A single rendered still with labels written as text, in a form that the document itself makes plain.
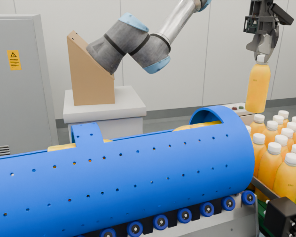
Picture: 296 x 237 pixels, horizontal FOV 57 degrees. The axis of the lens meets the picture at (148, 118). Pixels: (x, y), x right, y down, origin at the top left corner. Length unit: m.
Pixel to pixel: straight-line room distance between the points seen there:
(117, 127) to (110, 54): 0.29
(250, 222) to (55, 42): 2.97
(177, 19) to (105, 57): 0.37
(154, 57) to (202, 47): 2.74
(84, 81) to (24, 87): 1.24
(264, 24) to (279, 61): 3.56
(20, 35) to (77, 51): 1.18
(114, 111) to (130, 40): 0.28
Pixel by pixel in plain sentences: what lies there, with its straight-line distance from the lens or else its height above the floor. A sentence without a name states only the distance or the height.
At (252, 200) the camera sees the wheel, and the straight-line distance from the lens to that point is 0.95.
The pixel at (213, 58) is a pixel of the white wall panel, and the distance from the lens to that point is 3.95.
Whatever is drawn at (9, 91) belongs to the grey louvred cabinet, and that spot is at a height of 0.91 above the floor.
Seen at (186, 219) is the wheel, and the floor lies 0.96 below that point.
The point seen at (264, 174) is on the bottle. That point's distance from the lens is 1.00.
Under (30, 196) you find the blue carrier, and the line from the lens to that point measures 0.64.
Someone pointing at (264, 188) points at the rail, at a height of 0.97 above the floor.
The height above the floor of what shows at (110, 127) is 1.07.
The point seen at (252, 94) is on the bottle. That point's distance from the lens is 1.07.
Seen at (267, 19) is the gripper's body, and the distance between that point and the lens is 1.00.
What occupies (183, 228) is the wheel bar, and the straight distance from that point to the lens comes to 0.86.
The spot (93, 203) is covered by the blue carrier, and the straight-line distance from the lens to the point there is 0.66.
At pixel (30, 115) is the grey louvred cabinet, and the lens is 2.37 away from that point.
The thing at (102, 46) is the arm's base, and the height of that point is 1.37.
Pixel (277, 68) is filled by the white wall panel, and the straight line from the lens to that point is 4.57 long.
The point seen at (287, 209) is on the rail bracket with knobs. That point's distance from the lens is 0.89.
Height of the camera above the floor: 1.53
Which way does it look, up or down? 23 degrees down
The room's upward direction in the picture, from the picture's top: straight up
